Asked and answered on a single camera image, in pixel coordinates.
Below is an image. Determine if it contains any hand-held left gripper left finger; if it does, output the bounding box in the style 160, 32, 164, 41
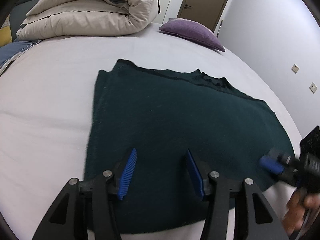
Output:
31, 148, 137, 240

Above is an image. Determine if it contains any person's right hand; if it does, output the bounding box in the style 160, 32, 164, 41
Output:
282, 189, 320, 236

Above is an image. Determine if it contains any brown door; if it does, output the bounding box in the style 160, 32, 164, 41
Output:
177, 0, 235, 32

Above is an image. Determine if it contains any blue pillow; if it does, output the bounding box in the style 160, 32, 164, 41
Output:
0, 39, 42, 77

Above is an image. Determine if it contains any purple cushion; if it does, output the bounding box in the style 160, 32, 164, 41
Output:
159, 18, 226, 52

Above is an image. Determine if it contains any yellow cushion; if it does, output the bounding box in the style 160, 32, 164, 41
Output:
0, 26, 13, 47

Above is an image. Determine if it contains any dark green sweater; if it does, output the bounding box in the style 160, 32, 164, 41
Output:
84, 59, 296, 234

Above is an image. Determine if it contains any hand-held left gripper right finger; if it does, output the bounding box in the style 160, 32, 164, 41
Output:
184, 149, 290, 240

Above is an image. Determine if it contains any beige rolled duvet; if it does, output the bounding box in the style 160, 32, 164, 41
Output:
15, 0, 158, 41

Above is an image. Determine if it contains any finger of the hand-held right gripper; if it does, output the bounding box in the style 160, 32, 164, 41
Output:
268, 147, 293, 166
259, 155, 286, 178

